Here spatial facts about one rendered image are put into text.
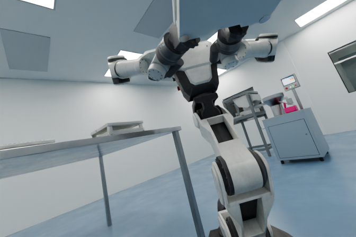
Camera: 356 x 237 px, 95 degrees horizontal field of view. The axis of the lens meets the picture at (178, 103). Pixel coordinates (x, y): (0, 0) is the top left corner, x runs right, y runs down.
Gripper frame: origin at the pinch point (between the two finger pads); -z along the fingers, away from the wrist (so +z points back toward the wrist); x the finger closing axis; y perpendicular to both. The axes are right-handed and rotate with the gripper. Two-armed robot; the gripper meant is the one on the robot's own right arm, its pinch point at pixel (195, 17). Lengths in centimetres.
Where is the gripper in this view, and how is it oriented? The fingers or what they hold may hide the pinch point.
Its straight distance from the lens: 50.5
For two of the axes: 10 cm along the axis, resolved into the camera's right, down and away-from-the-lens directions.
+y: -8.3, 0.7, -5.5
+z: -4.9, 3.4, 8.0
